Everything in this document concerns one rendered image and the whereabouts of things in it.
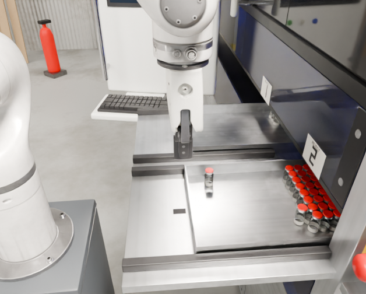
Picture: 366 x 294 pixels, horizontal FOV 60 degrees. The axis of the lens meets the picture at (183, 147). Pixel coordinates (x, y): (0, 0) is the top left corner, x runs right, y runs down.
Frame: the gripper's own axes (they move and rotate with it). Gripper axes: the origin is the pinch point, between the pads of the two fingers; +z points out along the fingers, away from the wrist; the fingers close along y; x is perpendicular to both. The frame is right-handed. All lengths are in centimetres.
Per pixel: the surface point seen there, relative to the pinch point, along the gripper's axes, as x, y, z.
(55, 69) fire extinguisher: 128, 328, 102
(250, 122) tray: -26, 46, 22
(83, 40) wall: 116, 439, 98
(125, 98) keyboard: 19, 80, 27
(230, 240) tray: -9.7, -2.2, 22.2
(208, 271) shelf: -4.1, -9.0, 22.4
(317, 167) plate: -27.9, 4.4, 9.4
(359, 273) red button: -24.5, -18.8, 10.9
